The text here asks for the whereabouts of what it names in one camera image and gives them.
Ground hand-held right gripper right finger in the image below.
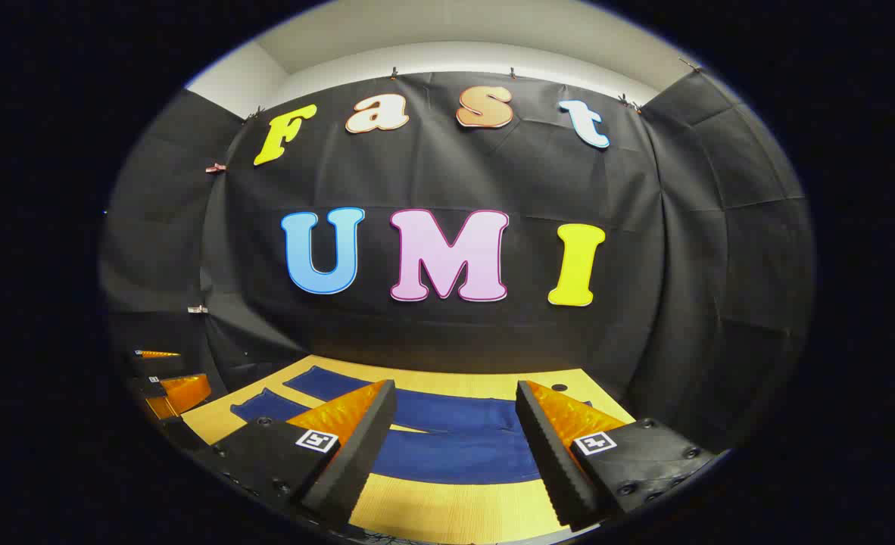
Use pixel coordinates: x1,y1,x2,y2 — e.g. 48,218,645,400
514,380,717,532

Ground blue jeans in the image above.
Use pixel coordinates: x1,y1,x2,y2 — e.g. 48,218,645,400
230,366,594,485

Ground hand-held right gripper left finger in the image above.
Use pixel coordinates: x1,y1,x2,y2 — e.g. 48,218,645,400
182,378,399,532

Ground black backdrop cloth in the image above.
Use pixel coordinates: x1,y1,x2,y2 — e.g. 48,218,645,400
99,70,818,455

